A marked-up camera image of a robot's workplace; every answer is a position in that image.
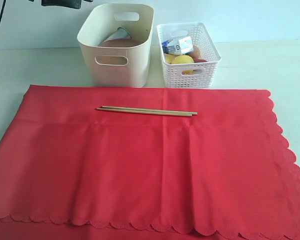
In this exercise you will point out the wooden chopstick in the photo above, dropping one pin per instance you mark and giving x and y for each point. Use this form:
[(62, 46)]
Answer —
[(145, 112), (150, 110)]

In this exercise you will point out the brown egg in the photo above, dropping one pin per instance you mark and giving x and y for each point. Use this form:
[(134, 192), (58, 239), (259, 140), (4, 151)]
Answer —
[(196, 53)]

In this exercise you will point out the blue white milk carton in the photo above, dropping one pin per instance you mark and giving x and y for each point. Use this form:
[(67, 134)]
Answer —
[(178, 46)]

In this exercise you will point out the cream plastic bin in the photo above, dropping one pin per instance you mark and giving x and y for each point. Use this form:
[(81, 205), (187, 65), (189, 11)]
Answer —
[(103, 20)]

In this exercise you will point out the brown round plate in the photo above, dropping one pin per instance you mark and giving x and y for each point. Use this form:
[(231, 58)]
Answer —
[(116, 43)]

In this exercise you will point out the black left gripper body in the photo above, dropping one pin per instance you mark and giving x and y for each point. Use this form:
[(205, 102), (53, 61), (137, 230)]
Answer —
[(72, 4)]

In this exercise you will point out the red tablecloth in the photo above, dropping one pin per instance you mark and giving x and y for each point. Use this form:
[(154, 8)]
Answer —
[(70, 172)]

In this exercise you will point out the fried chicken nugget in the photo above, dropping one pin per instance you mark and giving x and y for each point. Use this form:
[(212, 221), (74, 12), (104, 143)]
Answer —
[(187, 72)]

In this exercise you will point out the yellow cheese wedge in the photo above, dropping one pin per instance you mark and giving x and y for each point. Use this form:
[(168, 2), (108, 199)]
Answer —
[(168, 58)]

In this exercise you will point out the white perforated plastic basket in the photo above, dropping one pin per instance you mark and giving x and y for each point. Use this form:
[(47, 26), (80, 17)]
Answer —
[(197, 75)]

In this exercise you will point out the red sausage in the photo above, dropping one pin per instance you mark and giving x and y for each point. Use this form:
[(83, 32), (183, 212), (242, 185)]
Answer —
[(199, 60)]

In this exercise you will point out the yellow lemon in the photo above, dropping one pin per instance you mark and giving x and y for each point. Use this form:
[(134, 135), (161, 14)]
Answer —
[(182, 59)]

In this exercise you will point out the stainless steel cup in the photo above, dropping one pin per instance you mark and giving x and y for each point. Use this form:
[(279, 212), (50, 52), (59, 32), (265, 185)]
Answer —
[(119, 33)]

